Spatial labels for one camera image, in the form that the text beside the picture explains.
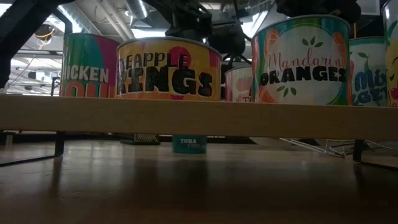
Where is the pineapple rings can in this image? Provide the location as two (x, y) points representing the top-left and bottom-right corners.
(115, 36), (223, 102)

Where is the mandarin oranges can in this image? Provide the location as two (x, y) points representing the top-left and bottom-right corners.
(251, 14), (351, 106)

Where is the diced tomato can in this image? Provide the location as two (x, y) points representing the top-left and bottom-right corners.
(224, 65), (254, 103)

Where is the mixed vegetables can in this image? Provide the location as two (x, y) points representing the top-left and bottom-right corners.
(348, 36), (389, 107)

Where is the mixed fruit can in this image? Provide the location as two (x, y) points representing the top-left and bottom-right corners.
(381, 0), (398, 108)

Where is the chicken soup can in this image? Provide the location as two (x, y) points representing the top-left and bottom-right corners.
(60, 32), (121, 98)

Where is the teal tuna fish can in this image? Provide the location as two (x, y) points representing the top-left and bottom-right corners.
(172, 134), (208, 154)

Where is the white ceiling box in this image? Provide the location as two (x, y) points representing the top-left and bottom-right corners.
(357, 0), (382, 16)

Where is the metal box grater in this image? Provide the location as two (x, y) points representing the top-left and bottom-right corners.
(119, 133), (162, 146)

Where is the large metal mesh sieve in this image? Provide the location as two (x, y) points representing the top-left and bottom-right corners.
(250, 138), (346, 159)

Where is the small metal mesh strainer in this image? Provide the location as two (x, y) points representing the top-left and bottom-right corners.
(365, 139), (398, 152)

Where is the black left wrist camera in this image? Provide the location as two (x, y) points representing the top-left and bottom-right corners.
(211, 18), (247, 57)

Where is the silver ceiling duct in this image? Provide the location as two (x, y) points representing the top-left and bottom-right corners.
(73, 0), (150, 41)

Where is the black and yellow cable reel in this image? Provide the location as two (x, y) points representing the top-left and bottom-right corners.
(33, 23), (57, 44)

